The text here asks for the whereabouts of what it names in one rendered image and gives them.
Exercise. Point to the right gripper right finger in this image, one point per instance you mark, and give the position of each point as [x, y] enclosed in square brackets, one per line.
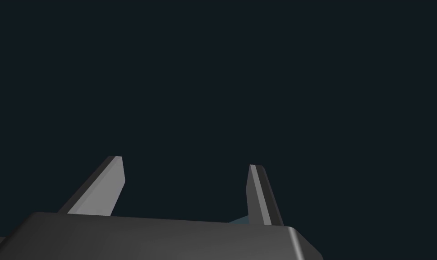
[260, 196]

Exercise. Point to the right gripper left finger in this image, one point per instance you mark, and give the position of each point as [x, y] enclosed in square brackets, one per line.
[100, 191]

